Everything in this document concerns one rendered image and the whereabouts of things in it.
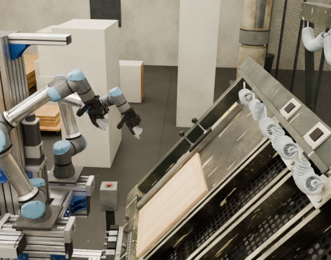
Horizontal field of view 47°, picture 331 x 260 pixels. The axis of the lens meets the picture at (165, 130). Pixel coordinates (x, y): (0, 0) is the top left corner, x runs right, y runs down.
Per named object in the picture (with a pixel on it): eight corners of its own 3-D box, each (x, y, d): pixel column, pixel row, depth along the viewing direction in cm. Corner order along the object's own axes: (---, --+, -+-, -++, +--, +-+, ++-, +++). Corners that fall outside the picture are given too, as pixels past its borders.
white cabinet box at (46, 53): (55, 65, 702) (52, 25, 674) (86, 66, 699) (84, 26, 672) (40, 76, 628) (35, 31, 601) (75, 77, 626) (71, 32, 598)
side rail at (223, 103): (148, 191, 282) (137, 183, 279) (254, 82, 251) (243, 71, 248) (148, 196, 276) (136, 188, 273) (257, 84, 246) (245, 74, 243)
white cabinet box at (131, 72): (115, 94, 780) (114, 60, 753) (143, 95, 778) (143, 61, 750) (111, 101, 739) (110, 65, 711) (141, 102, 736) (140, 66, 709)
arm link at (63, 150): (50, 162, 259) (48, 144, 254) (64, 154, 270) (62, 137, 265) (63, 166, 254) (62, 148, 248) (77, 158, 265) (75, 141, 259)
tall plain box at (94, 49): (82, 137, 576) (73, 18, 508) (121, 139, 573) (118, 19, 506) (64, 165, 493) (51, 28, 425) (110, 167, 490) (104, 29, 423)
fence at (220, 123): (141, 206, 257) (136, 203, 256) (240, 105, 231) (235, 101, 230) (141, 210, 252) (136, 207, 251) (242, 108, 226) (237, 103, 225)
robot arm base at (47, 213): (20, 222, 213) (18, 207, 209) (30, 207, 227) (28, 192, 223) (46, 223, 212) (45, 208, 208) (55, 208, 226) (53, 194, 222)
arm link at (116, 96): (111, 88, 240) (120, 84, 236) (119, 103, 244) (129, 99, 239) (104, 94, 234) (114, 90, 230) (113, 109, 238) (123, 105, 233)
